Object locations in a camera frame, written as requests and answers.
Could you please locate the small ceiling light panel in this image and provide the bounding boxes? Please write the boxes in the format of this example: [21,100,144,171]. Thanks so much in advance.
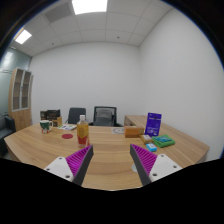
[14,29,33,45]

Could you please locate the large ceiling light panel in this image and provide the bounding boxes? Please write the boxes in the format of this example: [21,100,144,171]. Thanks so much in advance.
[71,0,109,16]

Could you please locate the small brown cardboard box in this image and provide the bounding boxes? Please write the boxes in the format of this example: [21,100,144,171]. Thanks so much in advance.
[124,125,145,139]

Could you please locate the flat green box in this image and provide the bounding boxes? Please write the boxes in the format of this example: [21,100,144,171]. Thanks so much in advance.
[151,134,176,149]

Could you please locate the green and white mug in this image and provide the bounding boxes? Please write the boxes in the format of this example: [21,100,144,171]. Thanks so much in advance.
[39,119,54,135]

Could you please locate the printed paper leaflet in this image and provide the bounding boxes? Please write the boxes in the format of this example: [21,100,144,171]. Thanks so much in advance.
[57,124,78,131]

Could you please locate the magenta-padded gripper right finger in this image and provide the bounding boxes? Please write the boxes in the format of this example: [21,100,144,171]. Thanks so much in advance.
[129,143,184,187]

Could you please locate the wooden shelf cabinet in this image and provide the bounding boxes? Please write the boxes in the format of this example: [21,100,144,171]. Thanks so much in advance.
[8,67,34,132]

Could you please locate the small light blue box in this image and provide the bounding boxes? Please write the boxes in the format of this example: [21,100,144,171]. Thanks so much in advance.
[145,142,158,153]

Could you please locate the black office chair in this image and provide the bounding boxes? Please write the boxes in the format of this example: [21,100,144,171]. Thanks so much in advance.
[66,107,87,125]

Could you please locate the clear bottle with amber drink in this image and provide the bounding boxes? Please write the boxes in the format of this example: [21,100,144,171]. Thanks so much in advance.
[76,114,90,149]

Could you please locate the black sofa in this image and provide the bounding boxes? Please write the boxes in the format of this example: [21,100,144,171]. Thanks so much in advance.
[0,114,17,158]

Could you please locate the ceiling air vent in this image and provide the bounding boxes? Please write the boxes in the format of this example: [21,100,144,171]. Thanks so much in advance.
[44,2,73,24]

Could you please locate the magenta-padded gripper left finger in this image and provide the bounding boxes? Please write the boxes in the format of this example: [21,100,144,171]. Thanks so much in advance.
[43,144,95,187]

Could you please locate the small yellow box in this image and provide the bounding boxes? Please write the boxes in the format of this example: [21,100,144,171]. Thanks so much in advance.
[139,134,154,145]

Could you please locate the purple standing box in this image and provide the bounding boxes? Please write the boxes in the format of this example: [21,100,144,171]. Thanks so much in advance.
[144,112,163,137]

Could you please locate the grey mesh office chair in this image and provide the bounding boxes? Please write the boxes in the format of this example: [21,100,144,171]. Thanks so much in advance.
[89,105,124,128]

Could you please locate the black box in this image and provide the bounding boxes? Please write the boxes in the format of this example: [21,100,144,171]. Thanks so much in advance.
[46,109,62,120]

